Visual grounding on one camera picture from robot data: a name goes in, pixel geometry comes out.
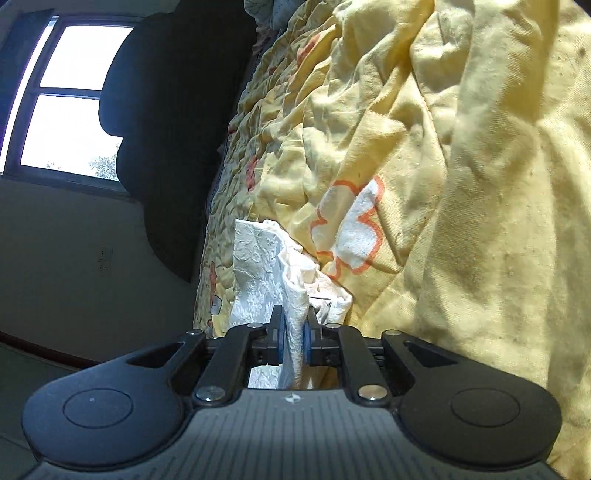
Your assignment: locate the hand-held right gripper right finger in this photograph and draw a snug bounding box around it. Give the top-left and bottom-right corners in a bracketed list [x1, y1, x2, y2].
[302, 307, 462, 408]

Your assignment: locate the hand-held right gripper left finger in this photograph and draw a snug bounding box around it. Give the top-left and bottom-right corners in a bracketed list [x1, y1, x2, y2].
[121, 305, 287, 408]

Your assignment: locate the white embossed blanket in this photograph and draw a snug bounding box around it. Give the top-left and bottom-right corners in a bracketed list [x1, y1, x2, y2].
[229, 219, 354, 391]

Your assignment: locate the yellow printed blanket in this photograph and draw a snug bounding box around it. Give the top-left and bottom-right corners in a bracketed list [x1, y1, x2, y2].
[194, 0, 591, 480]

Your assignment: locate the dark scalloped headboard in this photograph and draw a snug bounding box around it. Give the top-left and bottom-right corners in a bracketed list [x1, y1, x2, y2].
[98, 0, 259, 284]

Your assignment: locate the window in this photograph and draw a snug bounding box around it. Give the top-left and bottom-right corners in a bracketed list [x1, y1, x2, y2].
[0, 14, 139, 195]

